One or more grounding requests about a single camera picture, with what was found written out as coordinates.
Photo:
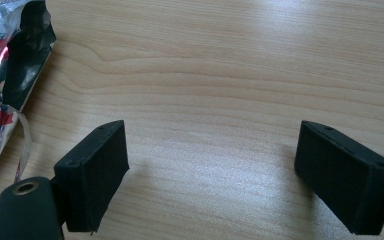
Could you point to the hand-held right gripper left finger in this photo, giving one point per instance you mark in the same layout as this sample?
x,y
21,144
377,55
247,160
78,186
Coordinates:
x,y
91,176

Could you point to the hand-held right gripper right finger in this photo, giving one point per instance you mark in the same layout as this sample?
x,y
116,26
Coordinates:
x,y
341,176

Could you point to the silver foil snack bag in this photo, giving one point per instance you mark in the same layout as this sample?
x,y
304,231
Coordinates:
x,y
5,73

